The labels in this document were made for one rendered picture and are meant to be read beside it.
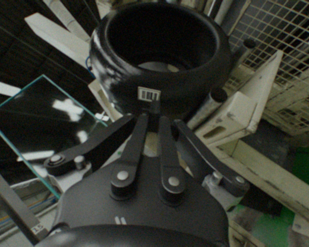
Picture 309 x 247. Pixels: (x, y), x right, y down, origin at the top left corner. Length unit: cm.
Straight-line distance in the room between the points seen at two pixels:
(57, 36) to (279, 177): 173
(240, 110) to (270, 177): 59
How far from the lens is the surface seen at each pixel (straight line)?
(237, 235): 110
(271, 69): 54
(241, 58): 59
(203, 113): 40
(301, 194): 101
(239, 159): 78
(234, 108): 35
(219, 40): 56
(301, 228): 123
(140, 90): 33
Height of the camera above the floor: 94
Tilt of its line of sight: 10 degrees up
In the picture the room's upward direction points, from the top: 55 degrees counter-clockwise
